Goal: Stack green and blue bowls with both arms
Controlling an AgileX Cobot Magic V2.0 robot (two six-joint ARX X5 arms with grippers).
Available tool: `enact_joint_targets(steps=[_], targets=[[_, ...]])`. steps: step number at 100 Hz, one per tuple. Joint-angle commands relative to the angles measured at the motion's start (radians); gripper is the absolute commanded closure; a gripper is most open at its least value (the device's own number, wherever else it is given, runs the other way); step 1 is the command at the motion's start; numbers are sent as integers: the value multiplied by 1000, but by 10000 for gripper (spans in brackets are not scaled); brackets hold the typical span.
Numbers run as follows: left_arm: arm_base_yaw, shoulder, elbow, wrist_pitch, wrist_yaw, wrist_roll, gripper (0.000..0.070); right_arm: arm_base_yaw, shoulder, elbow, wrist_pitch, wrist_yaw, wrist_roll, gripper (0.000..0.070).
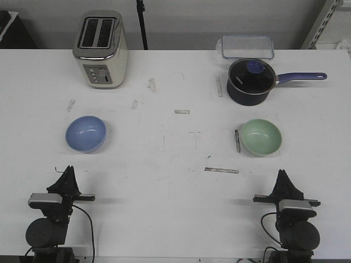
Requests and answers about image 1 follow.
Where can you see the black box background left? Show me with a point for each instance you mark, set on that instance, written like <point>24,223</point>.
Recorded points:
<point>14,34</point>

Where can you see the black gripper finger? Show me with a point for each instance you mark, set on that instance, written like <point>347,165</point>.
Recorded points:
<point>74,185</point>
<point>63,184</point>
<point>278,188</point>
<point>289,187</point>

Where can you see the black tripod pole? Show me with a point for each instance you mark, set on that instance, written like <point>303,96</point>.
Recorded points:
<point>140,11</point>

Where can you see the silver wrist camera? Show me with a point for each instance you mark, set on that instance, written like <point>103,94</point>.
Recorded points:
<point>45,200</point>
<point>297,208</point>

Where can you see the blue bowl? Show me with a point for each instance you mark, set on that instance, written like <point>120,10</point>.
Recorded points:
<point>86,134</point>

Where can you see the grey metal shelf upright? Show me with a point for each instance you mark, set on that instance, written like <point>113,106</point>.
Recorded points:
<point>327,11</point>

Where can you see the glass pot lid blue knob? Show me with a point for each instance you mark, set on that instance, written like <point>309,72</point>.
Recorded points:
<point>252,76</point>

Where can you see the silver two-slot toaster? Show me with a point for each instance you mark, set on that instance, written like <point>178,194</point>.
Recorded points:
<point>100,49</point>

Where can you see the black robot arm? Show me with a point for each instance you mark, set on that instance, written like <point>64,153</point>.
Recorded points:
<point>46,236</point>
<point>297,236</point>

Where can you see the dark blue saucepan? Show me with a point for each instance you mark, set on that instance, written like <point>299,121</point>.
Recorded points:
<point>255,99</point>

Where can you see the green bowl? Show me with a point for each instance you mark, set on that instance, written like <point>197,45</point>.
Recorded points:
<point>260,137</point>

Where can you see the clear plastic container blue rim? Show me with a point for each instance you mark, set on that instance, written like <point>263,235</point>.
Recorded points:
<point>230,48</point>

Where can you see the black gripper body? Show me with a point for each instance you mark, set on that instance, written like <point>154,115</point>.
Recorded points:
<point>275,199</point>
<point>61,210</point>

